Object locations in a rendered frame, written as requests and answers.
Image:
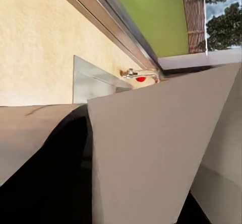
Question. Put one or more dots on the drop in sink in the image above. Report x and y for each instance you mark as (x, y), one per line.
(90, 81)

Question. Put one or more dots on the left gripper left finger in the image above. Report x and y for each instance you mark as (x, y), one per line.
(42, 191)

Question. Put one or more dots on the fixed window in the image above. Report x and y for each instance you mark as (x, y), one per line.
(178, 37)

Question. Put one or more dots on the coffee maker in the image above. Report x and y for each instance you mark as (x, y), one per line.
(25, 129)

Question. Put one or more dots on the paper coffee filter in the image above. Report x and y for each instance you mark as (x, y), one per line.
(152, 144)

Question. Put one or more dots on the countertop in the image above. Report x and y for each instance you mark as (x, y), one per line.
(38, 41)

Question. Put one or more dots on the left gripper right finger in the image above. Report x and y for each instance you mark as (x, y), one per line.
(192, 213)

